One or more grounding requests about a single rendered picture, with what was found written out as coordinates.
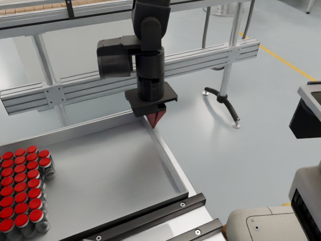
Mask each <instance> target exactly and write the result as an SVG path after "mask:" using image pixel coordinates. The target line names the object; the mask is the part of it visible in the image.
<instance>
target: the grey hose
mask: <svg viewBox="0 0 321 241"><path fill-rule="evenodd" d="M254 4H255V0H252V1H251V4H250V9H249V14H248V19H247V22H246V27H245V30H244V33H243V36H242V38H241V40H242V39H245V38H246V34H247V31H248V28H249V25H250V21H251V17H252V13H253V8H254ZM210 11H211V6H210V7H207V12H206V19H205V24H204V30H203V40H202V48H205V43H206V36H207V30H208V23H209V18H210ZM211 69H212V70H215V71H220V70H223V69H224V66H222V67H214V68H211Z"/></svg>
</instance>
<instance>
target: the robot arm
mask: <svg viewBox="0 0 321 241"><path fill-rule="evenodd" d="M170 1H171V0H133V4H132V12H131V19H132V24H133V29H134V33H135V35H124V36H122V37H119V38H112V39H105V40H104V39H103V40H100V41H99V42H98V43H97V50H96V54H97V62H98V70H99V74H100V78H101V79H105V78H117V77H130V72H133V62H132V55H135V62H136V73H137V88H135V89H130V90H126V91H125V98H126V100H128V101H129V103H130V105H131V109H132V111H133V113H134V115H135V117H141V116H144V115H146V117H147V120H148V121H149V123H150V125H151V126H152V128H153V129H154V128H155V126H156V124H157V123H158V121H159V120H160V119H161V117H162V116H163V115H164V114H165V113H166V105H165V104H164V103H166V102H170V101H174V100H175V101H176V102H177V101H178V95H177V94H176V93H175V91H174V90H173V89H172V87H171V86H170V85H169V83H168V82H166V81H164V56H165V49H164V47H163V46H162V45H161V39H162V38H163V37H164V35H165V34H166V31H167V26H168V21H169V16H170V11H171V8H170Z"/></svg>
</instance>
